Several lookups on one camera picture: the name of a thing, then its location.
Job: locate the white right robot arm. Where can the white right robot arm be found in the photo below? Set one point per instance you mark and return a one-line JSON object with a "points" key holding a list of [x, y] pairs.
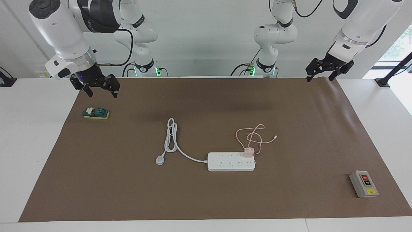
{"points": [[61, 29]]}

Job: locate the pink charger adapter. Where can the pink charger adapter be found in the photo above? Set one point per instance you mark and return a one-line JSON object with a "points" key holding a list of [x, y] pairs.
{"points": [[248, 152]]}

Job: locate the black clamp mount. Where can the black clamp mount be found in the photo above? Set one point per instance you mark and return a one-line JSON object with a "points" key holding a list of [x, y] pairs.
{"points": [[7, 81]]}

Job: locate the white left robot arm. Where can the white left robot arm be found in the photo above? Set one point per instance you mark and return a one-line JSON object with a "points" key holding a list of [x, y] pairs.
{"points": [[363, 22]]}

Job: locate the grey on-off switch box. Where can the grey on-off switch box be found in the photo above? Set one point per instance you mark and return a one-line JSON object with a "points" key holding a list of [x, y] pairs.
{"points": [[363, 184]]}

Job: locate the brown paper mat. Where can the brown paper mat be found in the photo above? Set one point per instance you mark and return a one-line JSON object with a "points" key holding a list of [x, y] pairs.
{"points": [[206, 193]]}

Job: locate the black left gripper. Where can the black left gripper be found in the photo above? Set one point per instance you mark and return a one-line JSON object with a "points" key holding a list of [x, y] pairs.
{"points": [[331, 62]]}

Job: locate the green circuit board fixture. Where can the green circuit board fixture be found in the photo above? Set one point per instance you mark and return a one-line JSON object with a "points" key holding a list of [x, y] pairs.
{"points": [[96, 113]]}

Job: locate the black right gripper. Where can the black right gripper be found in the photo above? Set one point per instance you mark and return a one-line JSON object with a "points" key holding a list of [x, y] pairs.
{"points": [[93, 79]]}

